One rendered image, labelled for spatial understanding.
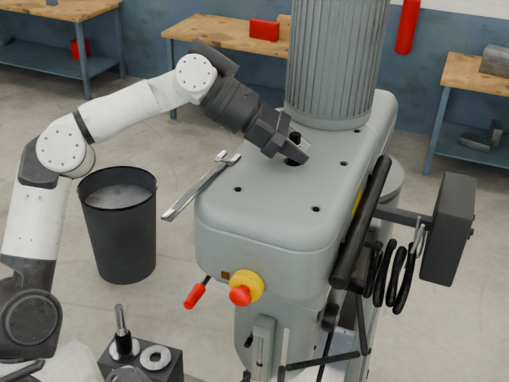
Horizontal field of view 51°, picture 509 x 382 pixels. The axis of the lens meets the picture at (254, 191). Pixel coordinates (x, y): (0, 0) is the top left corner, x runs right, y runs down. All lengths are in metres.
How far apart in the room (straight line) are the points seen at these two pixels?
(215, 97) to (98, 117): 0.20
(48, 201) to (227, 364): 2.25
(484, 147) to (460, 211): 3.68
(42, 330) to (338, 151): 0.64
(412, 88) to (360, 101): 4.26
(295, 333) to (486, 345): 2.39
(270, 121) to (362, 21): 0.27
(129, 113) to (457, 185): 0.81
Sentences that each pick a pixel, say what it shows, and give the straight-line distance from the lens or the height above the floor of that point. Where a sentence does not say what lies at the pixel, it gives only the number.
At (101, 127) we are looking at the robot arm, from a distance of 0.96.
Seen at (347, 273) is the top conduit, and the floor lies 1.80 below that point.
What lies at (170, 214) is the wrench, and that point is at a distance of 0.88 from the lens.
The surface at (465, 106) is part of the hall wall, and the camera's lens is 5.46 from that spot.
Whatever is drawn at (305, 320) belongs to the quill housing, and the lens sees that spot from 1.19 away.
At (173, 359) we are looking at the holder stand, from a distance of 1.66.
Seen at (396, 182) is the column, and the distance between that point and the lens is 1.67.
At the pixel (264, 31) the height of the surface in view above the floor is 0.96.
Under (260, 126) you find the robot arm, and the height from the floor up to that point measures 1.98.
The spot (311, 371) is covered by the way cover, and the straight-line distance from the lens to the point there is 1.88.
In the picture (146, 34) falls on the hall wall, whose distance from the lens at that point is 6.28.
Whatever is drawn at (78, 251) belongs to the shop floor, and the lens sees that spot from 3.87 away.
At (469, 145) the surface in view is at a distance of 5.00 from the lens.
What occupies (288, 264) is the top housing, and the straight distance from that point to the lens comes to 0.90.
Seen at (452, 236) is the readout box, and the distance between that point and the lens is 1.31.
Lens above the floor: 2.42
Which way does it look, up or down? 34 degrees down
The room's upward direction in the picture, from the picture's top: 3 degrees clockwise
